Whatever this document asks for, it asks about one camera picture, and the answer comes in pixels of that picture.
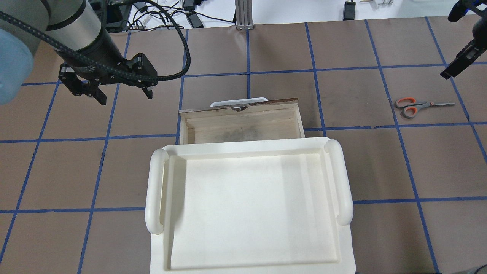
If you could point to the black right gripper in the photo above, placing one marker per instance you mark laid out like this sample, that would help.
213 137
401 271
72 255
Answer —
461 58

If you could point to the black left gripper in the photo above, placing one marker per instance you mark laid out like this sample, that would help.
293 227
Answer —
102 48

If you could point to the orange grey scissors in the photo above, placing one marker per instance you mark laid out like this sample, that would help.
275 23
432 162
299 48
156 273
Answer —
410 106

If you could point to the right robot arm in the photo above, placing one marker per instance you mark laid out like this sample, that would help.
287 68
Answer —
461 8

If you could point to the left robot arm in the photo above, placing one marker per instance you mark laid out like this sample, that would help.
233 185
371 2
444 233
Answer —
78 36

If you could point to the black power adapter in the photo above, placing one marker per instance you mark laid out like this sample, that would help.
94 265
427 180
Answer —
349 10

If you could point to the white plastic tray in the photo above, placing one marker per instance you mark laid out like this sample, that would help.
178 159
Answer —
279 206

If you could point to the aluminium frame post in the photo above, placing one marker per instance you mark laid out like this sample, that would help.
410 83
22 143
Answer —
243 15

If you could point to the wooden drawer with white handle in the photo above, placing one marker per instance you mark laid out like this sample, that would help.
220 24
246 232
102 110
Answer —
242 121

